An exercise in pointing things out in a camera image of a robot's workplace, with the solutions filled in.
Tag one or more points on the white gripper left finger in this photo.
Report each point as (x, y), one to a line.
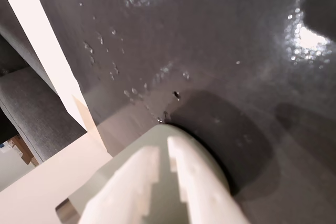
(126, 187)

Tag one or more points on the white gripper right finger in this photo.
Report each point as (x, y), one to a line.
(202, 187)

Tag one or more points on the pale grey cup, steel inside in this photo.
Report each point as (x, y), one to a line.
(119, 159)

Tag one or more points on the brown cardboard box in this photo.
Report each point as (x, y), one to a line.
(22, 149)

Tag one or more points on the grey fabric sofa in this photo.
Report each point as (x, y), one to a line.
(31, 103)

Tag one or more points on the black table mat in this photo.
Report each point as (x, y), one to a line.
(210, 37)

